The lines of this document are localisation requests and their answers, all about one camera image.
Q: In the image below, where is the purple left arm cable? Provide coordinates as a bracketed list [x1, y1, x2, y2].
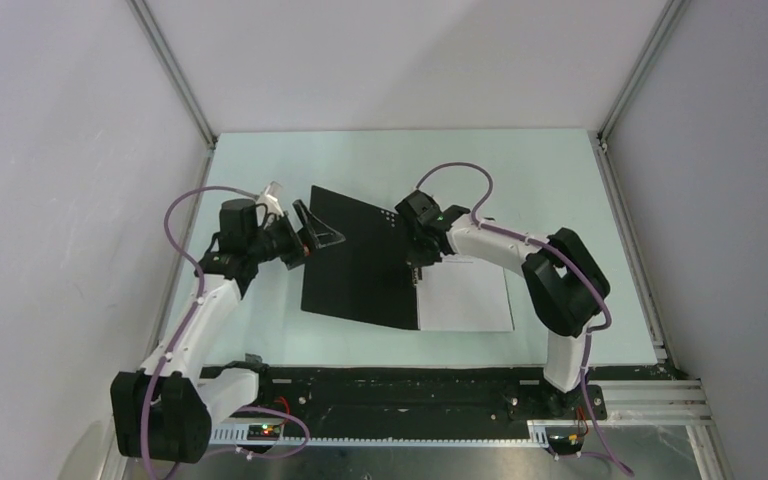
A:
[140, 186, 312, 480]

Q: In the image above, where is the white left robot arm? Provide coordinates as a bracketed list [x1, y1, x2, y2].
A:
[110, 195, 345, 464]

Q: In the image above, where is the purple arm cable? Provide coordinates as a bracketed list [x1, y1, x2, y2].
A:
[415, 161, 634, 477]
[140, 186, 312, 480]

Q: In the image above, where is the left aluminium frame post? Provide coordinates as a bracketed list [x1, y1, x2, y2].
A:
[126, 0, 218, 150]

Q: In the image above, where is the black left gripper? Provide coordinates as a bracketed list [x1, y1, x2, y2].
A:
[247, 201, 343, 271]

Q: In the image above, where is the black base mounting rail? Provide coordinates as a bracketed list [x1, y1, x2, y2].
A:
[198, 362, 677, 442]

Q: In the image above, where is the right controller circuit board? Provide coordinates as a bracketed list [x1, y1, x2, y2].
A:
[545, 433, 586, 458]

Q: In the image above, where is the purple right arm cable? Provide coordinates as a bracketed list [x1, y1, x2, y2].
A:
[415, 161, 634, 477]

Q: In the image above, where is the white paper stack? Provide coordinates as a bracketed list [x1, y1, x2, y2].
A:
[416, 259, 514, 333]

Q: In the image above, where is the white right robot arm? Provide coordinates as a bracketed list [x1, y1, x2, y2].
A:
[395, 190, 613, 418]

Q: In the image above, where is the right aluminium frame post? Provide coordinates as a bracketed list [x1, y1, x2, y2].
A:
[596, 0, 691, 152]

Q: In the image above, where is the printed white paper sheet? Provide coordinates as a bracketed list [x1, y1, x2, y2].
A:
[440, 255, 476, 265]

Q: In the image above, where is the left controller circuit board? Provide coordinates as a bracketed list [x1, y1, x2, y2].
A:
[246, 424, 282, 442]

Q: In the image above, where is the beige black file folder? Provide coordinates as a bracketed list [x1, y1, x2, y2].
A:
[300, 184, 516, 334]

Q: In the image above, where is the controller circuit board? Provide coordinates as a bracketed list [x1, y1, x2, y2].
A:
[246, 424, 282, 442]
[545, 433, 586, 458]

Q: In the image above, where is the aluminium frame post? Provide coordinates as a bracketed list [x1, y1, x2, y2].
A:
[126, 0, 218, 150]
[596, 0, 691, 152]

